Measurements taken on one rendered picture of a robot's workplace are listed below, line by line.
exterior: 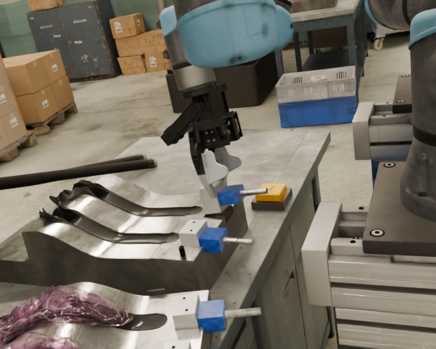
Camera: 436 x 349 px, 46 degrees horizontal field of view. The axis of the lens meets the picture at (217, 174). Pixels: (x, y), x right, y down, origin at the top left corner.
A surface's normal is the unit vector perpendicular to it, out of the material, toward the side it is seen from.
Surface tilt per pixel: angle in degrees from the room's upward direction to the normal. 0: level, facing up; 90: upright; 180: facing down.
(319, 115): 91
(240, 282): 0
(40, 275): 90
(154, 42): 87
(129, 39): 100
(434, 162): 72
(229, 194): 82
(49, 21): 90
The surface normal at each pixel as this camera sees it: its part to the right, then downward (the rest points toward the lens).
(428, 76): -0.99, 0.14
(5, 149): 0.96, -0.05
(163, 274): -0.37, 0.42
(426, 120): -0.91, 0.29
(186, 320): -0.07, 0.40
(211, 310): -0.18, -0.91
